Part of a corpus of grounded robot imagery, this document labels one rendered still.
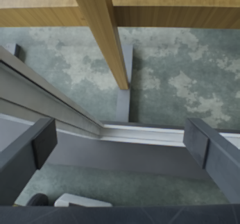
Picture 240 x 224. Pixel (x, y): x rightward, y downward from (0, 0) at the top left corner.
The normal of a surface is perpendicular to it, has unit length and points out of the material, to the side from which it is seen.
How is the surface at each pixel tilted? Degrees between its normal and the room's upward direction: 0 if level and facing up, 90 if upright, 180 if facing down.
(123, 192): 0
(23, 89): 90
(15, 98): 90
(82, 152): 0
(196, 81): 0
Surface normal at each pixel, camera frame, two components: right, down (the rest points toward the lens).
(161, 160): -0.10, -0.12
